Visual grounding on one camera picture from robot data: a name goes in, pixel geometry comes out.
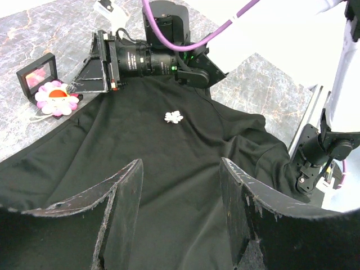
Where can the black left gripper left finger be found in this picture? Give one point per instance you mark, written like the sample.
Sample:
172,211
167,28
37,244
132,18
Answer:
91,230

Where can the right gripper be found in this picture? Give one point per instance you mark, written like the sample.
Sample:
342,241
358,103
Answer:
100,72

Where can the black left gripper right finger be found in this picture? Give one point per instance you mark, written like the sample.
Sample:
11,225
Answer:
290,233

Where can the pink white flower brooch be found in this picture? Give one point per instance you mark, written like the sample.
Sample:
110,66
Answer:
53,100

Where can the black t-shirt garment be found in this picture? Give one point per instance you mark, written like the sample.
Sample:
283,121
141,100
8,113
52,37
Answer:
181,222

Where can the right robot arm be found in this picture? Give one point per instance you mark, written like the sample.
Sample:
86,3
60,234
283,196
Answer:
167,50

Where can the white leaf brooch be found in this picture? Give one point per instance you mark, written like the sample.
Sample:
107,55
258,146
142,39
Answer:
173,117

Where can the black open jewelry box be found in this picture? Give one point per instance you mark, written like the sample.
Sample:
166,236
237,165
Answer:
36,74

